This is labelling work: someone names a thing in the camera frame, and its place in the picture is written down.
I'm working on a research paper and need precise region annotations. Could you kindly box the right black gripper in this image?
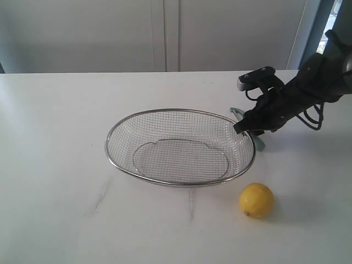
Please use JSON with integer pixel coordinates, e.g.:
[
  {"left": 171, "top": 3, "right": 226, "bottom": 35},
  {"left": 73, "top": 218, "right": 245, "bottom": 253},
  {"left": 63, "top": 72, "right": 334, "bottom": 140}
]
[{"left": 233, "top": 53, "right": 347, "bottom": 136}]

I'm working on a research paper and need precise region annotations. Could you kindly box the teal handled peeler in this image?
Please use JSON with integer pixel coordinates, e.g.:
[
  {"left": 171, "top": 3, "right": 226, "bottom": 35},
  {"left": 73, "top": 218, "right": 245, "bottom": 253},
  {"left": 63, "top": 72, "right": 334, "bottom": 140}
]
[{"left": 230, "top": 107, "right": 265, "bottom": 152}]

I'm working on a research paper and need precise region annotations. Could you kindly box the yellow lemon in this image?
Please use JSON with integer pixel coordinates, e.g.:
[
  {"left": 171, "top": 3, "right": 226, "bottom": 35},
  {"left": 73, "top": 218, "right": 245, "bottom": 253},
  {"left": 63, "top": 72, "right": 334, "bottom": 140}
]
[{"left": 239, "top": 183, "right": 274, "bottom": 218}]

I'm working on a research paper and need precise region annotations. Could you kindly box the oval wire mesh basket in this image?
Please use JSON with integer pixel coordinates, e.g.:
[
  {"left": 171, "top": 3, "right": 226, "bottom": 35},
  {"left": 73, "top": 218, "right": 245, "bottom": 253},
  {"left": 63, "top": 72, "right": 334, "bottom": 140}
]
[{"left": 104, "top": 108, "right": 256, "bottom": 188}]

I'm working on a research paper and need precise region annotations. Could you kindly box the dark window frame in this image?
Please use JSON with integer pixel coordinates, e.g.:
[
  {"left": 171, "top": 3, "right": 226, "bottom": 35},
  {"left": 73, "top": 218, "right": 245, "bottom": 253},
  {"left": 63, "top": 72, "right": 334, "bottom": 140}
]
[{"left": 299, "top": 0, "right": 343, "bottom": 68}]

